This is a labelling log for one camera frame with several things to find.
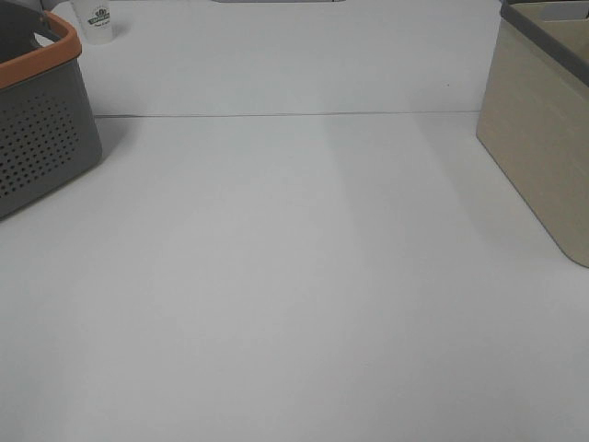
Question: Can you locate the beige bin with grey rim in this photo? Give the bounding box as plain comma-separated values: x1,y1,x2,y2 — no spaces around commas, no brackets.
476,1,588,266

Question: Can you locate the grey basket with orange rim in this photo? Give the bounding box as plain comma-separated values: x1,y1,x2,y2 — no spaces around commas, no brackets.
1,1,102,217

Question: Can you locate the white paper cup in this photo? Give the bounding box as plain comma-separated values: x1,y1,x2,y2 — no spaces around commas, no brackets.
70,0,114,45

